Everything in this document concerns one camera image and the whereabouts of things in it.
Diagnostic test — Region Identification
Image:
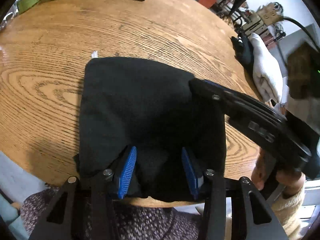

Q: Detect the orange paper bag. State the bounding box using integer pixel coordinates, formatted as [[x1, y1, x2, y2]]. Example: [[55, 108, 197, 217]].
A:
[[199, 0, 217, 9]]

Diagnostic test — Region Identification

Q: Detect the right hand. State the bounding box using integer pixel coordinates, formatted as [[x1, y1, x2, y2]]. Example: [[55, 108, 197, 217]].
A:
[[250, 147, 306, 196]]

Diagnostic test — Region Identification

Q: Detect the white garment tag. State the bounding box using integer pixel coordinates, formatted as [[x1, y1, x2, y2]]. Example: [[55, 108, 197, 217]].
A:
[[91, 50, 99, 59]]

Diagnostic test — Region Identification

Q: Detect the black cable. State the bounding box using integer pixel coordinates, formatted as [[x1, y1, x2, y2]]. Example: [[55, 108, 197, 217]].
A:
[[282, 16, 320, 53]]

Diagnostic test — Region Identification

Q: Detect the folded white towel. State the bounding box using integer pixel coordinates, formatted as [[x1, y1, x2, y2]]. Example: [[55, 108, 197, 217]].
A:
[[249, 33, 283, 103]]

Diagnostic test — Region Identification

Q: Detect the green cardboard box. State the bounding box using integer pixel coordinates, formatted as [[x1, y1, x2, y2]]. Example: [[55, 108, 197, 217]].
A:
[[16, 0, 43, 14]]

